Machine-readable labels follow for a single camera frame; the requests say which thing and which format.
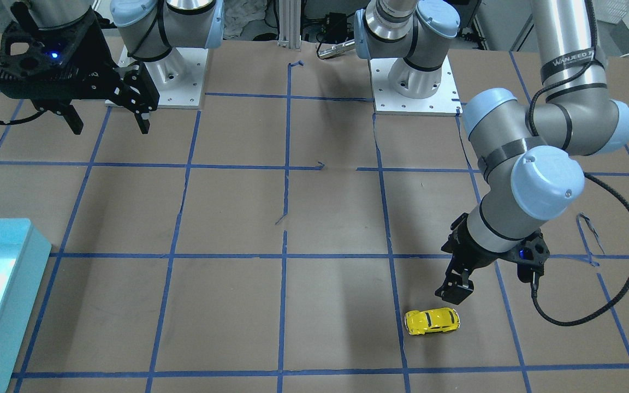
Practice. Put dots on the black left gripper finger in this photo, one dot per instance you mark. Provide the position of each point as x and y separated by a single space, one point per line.
455 292

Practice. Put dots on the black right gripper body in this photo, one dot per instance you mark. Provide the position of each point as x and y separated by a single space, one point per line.
98 50

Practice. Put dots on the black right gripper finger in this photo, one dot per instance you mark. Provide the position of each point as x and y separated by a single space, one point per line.
73 119
143 121

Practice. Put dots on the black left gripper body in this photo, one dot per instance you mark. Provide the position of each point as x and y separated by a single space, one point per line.
476 256

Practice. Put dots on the yellow beetle toy car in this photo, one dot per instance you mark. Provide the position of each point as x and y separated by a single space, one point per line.
444 319

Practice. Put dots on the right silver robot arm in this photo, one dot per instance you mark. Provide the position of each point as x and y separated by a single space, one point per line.
150 29

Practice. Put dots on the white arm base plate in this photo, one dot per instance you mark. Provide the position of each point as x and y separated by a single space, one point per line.
400 90
180 77

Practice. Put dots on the aluminium frame post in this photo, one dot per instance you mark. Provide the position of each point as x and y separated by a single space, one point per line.
289 24

